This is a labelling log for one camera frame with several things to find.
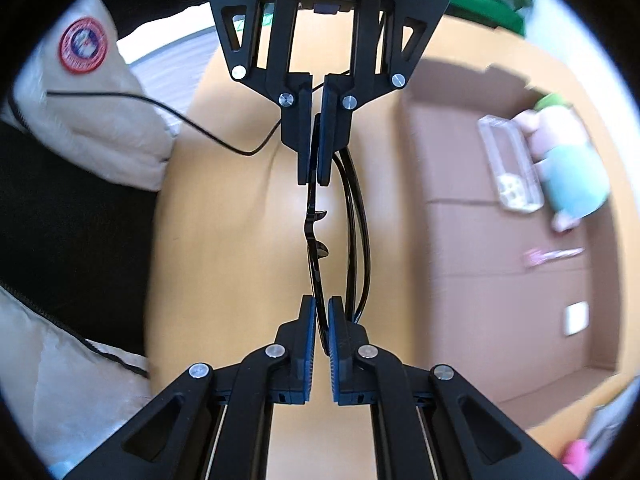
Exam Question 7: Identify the brown cardboard box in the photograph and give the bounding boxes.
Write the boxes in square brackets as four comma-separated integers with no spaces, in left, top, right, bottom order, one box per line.
[397,57,626,406]

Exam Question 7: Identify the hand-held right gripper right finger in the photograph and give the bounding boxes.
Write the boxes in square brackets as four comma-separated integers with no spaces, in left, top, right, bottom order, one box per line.
[326,294,578,480]

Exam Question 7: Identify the pink pig plush toy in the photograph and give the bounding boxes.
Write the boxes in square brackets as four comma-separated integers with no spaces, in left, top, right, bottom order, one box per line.
[515,91,612,233]

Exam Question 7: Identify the black eyeglasses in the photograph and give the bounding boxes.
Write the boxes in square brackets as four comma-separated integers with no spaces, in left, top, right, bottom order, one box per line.
[302,112,371,323]

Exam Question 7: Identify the black cable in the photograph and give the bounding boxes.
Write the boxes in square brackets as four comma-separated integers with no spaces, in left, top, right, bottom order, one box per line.
[47,90,283,157]

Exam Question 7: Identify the magenta plush toy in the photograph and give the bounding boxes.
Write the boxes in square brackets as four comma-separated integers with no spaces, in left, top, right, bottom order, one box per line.
[560,439,593,478]

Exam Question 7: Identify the clear white phone case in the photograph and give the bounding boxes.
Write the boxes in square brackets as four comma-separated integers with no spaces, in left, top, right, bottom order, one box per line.
[477,115,545,212]

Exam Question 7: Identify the white paper card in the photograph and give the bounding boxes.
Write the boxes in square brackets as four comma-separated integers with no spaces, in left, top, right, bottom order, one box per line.
[564,302,591,336]

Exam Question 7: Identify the black inner garment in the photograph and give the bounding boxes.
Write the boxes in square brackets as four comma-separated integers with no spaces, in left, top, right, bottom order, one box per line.
[0,120,157,376]

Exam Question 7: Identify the pink slender object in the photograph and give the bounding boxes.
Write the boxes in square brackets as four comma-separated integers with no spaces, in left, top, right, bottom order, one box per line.
[523,247,585,265]

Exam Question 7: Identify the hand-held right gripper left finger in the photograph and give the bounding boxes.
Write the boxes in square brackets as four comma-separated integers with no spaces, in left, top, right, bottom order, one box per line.
[64,294,316,480]

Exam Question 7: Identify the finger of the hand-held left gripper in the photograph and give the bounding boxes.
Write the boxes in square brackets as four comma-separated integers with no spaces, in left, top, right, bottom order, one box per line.
[317,0,444,188]
[214,0,314,186]

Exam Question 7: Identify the green plastic crate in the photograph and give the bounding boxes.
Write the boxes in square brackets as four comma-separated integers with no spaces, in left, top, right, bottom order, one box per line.
[435,0,526,36]

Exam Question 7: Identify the white puffer jacket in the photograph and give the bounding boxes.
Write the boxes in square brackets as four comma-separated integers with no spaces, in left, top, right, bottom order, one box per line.
[0,0,173,480]

